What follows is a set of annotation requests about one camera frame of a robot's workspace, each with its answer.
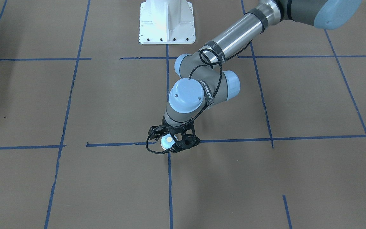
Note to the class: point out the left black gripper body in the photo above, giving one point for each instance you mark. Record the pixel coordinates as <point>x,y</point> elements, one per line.
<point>154,131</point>

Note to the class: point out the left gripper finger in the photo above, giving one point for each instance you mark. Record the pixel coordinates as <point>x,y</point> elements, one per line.
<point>156,132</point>

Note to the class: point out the blue white call bell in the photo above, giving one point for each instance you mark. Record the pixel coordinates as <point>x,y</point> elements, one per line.
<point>167,142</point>

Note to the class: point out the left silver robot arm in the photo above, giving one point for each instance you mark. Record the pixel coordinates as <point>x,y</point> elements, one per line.
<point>204,84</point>

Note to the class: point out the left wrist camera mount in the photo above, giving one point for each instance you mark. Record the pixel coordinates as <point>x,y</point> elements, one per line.
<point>184,143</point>

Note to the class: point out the white camera pedestal column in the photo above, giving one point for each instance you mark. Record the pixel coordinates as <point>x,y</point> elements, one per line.
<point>166,22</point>

